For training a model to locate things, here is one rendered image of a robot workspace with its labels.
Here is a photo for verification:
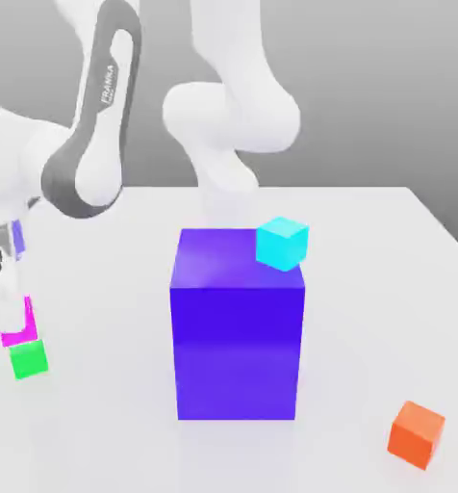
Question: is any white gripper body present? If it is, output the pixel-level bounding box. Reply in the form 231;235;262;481
0;269;28;335

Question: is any small magenta cube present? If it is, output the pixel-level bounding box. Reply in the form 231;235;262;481
0;294;38;349

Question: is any small cyan cube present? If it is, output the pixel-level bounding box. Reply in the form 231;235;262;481
255;216;311;273

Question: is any large purple box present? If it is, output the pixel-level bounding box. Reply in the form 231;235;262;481
169;227;306;422

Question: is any small orange cube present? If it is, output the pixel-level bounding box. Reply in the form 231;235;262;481
386;400;446;472

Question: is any small green cube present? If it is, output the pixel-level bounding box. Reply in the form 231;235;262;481
8;339;50;381

